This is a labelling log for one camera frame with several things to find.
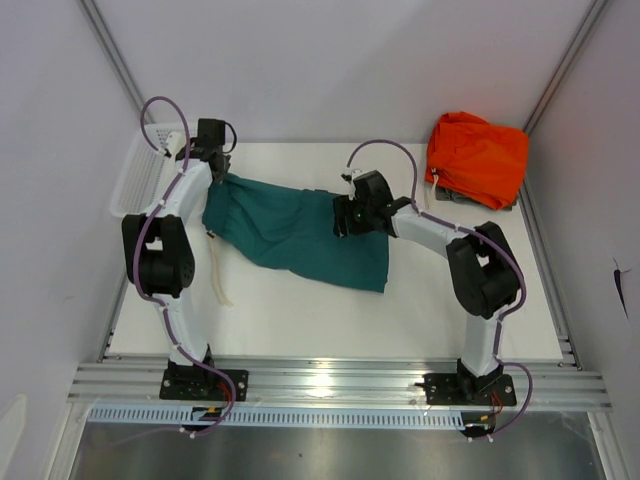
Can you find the grey folded shorts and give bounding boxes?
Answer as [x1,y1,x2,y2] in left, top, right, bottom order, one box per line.
[424,186,518,211]

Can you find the aluminium mounting rail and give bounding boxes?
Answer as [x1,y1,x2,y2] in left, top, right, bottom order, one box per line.
[67,356,612,412]

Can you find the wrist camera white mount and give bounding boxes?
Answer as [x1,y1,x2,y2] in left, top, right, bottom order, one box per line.
[157,131,186,159]
[341,168,364,186]

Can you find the white slotted cable duct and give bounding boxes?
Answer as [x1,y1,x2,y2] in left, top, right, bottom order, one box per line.
[88,404,464,431]

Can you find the left aluminium frame post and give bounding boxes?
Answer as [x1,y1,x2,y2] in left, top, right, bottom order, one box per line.
[77,0,146,117]

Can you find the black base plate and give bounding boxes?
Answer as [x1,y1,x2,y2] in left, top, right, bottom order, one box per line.
[414,372,517,407]
[159,365,231,401]

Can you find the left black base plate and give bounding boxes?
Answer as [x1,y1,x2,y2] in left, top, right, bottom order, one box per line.
[159,365,231,401]

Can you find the teal green shorts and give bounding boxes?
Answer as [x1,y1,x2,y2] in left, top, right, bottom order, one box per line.
[202,174,390,294]

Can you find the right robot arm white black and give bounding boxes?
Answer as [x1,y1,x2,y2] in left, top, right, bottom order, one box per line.
[333,169,526,404]

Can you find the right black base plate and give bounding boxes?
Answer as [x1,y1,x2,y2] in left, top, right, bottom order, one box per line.
[414,372,517,407]

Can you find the right aluminium frame post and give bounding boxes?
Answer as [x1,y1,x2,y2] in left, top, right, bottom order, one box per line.
[523,0,612,136]

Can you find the orange folded shorts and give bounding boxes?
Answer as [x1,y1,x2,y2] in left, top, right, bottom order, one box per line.
[425,112,529,210]

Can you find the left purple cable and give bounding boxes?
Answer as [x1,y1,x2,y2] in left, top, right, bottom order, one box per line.
[130,95,236,441]

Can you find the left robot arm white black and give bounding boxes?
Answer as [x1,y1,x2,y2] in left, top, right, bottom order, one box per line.
[121,118,234,400]

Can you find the white plastic basket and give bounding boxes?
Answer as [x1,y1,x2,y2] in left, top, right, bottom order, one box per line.
[109,131,178,219]

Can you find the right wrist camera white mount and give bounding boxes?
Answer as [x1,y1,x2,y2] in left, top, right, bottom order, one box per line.
[341,168,364,186]

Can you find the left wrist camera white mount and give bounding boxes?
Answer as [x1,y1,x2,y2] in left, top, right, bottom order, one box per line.
[157,131,186,159]

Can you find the aluminium frame post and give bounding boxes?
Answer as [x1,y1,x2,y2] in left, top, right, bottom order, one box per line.
[77,0,146,117]
[523,0,612,136]

